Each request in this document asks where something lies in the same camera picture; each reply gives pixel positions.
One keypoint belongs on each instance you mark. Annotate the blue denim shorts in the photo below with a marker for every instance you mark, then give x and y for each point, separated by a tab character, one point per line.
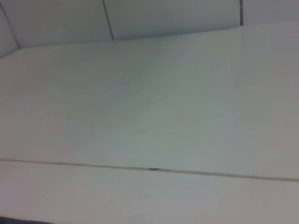
21	221

